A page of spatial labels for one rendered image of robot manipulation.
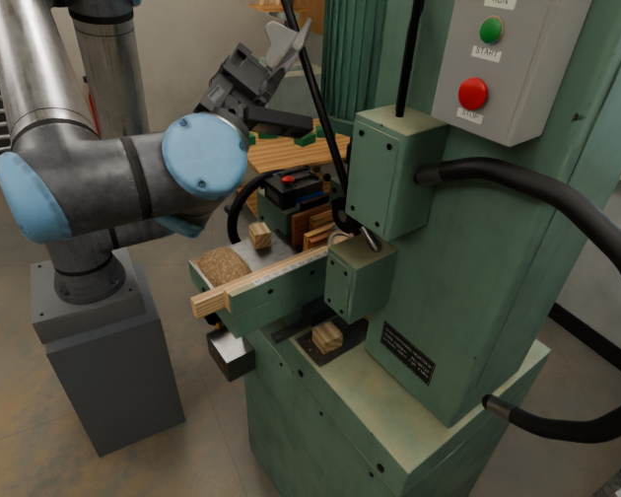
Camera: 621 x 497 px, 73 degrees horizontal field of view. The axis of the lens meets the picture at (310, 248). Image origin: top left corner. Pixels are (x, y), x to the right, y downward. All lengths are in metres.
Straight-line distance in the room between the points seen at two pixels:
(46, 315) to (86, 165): 0.92
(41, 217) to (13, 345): 1.84
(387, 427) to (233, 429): 1.00
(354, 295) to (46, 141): 0.45
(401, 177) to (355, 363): 0.45
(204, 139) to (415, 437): 0.59
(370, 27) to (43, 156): 0.48
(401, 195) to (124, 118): 0.70
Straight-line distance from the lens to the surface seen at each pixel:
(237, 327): 0.83
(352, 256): 0.66
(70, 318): 1.34
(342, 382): 0.84
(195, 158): 0.45
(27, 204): 0.46
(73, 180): 0.45
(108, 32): 0.98
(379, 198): 0.56
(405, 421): 0.82
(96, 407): 1.56
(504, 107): 0.45
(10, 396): 2.08
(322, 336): 0.86
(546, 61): 0.45
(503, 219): 0.55
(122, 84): 1.02
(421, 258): 0.66
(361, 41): 0.72
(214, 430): 1.73
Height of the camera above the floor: 1.48
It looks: 37 degrees down
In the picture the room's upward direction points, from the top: 3 degrees clockwise
